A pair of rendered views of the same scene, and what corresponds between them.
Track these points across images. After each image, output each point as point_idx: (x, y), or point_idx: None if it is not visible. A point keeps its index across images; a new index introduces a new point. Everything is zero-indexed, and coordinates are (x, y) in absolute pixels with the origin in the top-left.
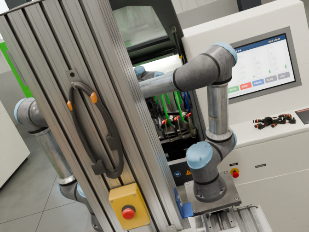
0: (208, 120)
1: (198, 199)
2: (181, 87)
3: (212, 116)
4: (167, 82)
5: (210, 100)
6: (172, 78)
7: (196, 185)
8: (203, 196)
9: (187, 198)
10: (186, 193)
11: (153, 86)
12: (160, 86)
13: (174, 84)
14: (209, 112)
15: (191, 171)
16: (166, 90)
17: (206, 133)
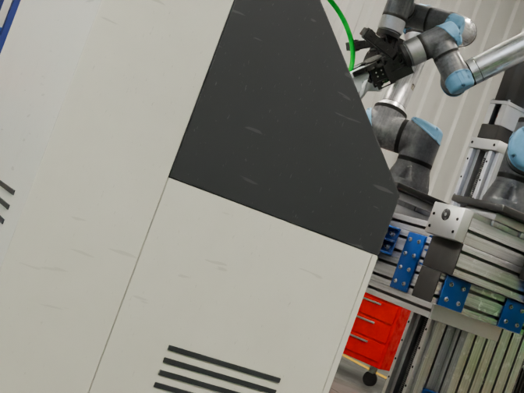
0: (408, 90)
1: (426, 193)
2: (473, 40)
3: (414, 86)
4: (470, 29)
5: (423, 65)
6: (475, 27)
7: (427, 172)
8: (428, 187)
9: (426, 194)
10: (418, 190)
11: (466, 27)
12: (468, 31)
13: (476, 34)
14: (415, 80)
15: (435, 150)
16: (465, 38)
17: (402, 108)
